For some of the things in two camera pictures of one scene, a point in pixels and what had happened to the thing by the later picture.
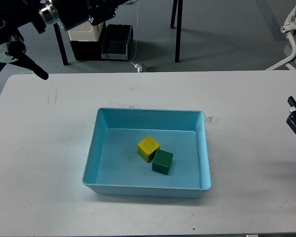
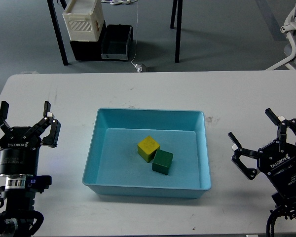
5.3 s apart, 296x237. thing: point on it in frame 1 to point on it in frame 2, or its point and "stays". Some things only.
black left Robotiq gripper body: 72,13 to 18,155
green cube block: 162,161 stays
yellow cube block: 147,148 stays
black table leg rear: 173,14 stays
